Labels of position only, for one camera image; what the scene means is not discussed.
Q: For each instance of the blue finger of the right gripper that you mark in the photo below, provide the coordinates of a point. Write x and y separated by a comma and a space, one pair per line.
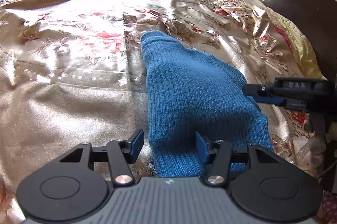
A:
269, 100
258, 89

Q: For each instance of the dark wooden headboard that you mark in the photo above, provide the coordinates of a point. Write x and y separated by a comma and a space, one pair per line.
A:
316, 19

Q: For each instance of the floral satin bedspread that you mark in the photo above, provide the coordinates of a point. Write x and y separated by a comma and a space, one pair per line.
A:
72, 70

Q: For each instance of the blue striped knit sweater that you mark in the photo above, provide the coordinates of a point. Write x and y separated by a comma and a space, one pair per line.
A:
190, 92

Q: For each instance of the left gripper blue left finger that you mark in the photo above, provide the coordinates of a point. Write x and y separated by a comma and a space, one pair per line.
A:
134, 146

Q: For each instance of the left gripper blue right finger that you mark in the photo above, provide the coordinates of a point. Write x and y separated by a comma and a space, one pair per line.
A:
205, 148

